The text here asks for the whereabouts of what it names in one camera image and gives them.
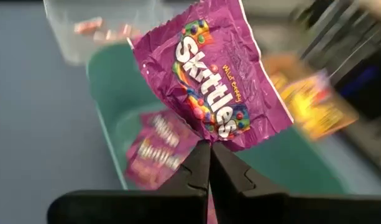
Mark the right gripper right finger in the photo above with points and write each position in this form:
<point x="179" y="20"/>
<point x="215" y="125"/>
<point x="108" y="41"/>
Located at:
<point x="271" y="208"/>

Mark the clear plastic bin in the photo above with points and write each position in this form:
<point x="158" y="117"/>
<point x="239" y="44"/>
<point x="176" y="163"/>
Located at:
<point x="69" y="43"/>

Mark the green plastic bin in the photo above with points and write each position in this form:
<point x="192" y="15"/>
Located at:
<point x="115" y="87"/>

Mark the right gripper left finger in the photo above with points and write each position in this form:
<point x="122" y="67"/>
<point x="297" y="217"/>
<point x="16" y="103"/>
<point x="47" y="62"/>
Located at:
<point x="146" y="208"/>

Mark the yellow sour candy pack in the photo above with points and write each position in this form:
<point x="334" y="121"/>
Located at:
<point x="317" y="105"/>

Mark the orange plastic bin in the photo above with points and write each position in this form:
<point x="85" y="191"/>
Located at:
<point x="277" y="62"/>

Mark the wooden side board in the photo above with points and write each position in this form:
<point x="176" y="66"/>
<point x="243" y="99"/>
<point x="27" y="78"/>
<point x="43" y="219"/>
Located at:
<point x="376" y="7"/>

